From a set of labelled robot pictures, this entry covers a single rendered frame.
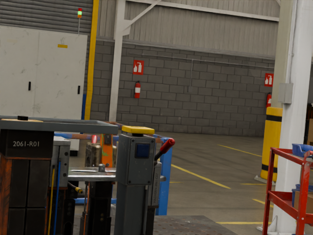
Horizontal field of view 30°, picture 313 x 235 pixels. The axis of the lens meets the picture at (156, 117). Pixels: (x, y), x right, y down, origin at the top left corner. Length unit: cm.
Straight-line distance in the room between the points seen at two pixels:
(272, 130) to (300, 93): 323
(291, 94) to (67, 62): 502
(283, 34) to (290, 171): 361
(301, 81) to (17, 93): 528
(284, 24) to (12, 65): 421
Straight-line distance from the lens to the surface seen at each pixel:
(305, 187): 352
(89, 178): 160
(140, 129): 134
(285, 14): 876
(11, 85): 947
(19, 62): 949
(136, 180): 135
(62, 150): 145
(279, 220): 555
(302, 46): 545
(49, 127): 123
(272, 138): 863
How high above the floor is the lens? 126
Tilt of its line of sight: 3 degrees down
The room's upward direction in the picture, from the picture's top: 5 degrees clockwise
